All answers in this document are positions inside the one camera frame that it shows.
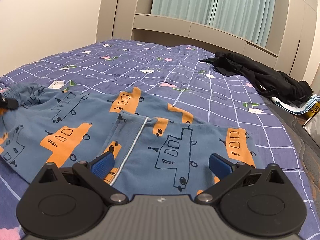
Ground light blue folded towel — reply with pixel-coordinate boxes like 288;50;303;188
271;94;319;115

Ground yellow black package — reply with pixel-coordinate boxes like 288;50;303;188
303;101;320;124

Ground purple checked floral quilt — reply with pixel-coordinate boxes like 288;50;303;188
1;40;319;239

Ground white printed shopping bag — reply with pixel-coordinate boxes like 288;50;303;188
303;112;320;146

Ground beige built-in wardrobe unit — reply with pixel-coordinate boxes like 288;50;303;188
96;0;319;83

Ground teal window curtain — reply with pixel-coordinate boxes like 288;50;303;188
151;0;276;47

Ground grey quilted mattress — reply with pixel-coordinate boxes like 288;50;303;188
262;97;319;214

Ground blue pants with orange trucks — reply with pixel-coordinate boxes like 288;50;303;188
1;83;263;196

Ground black clothing pile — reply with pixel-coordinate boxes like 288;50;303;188
200;51;313;104

